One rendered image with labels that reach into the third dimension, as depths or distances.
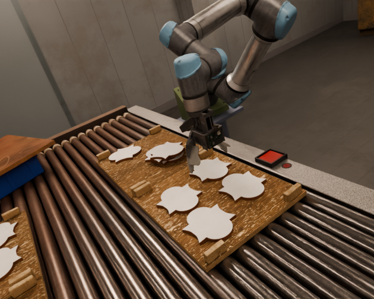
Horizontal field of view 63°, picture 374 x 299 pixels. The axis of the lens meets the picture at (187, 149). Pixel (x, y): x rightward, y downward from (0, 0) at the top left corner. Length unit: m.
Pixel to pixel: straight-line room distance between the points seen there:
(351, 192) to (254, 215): 0.26
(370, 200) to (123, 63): 3.78
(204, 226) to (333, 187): 0.37
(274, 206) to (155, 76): 3.86
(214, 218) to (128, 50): 3.70
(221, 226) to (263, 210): 0.12
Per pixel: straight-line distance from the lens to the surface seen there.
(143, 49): 4.46
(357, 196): 0.90
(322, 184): 0.94
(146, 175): 1.13
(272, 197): 0.87
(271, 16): 1.20
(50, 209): 1.24
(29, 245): 1.09
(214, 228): 0.80
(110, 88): 4.25
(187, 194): 0.93
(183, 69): 0.84
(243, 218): 0.82
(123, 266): 0.84
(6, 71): 3.90
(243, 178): 0.94
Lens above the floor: 1.48
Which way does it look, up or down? 27 degrees down
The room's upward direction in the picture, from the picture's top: 17 degrees counter-clockwise
